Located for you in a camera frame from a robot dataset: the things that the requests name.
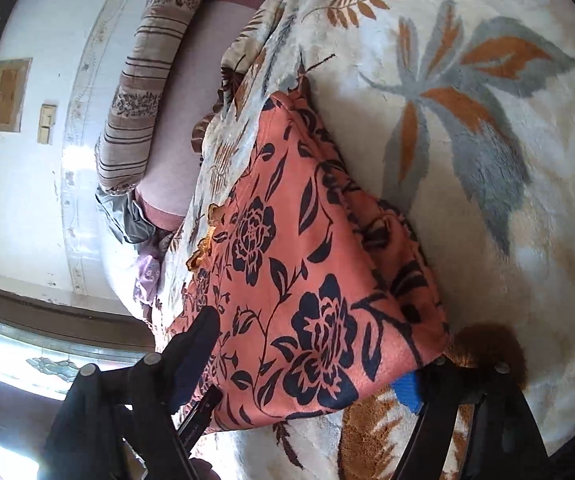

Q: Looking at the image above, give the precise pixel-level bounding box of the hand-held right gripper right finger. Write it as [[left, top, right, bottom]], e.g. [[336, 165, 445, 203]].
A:
[[392, 355, 552, 480]]

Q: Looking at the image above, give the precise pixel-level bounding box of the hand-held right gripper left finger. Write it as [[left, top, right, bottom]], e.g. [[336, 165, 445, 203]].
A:
[[42, 305, 223, 480]]

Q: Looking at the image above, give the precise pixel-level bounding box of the orange floral shirt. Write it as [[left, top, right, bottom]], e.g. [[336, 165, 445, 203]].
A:
[[166, 90, 452, 435]]

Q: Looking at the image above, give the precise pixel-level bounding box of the lilac cloth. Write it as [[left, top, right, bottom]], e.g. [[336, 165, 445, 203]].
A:
[[132, 251, 164, 320]]

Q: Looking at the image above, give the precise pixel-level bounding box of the white bedsheet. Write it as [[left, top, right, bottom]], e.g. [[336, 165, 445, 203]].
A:
[[100, 237, 144, 313]]

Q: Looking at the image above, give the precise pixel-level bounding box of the stained glass window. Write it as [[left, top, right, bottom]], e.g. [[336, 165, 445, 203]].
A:
[[0, 310, 136, 403]]

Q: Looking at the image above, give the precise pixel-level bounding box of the grey shiny cloth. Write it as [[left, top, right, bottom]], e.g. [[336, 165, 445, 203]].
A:
[[94, 184, 159, 247]]

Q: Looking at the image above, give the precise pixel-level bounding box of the pink bolster cushion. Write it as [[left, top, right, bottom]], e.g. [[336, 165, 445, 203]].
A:
[[134, 0, 279, 232]]

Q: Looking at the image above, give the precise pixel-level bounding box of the cream leaf print blanket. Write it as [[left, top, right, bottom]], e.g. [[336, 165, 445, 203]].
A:
[[145, 0, 575, 480]]

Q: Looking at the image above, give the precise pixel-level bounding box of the striped floral pillow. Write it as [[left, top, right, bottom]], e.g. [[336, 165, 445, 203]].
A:
[[94, 0, 224, 196]]

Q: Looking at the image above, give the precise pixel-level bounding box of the wall switch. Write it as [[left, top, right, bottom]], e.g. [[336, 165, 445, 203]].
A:
[[38, 103, 59, 146]]

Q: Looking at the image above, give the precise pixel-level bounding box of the brown wall panel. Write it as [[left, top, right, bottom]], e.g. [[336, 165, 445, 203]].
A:
[[0, 57, 34, 134]]

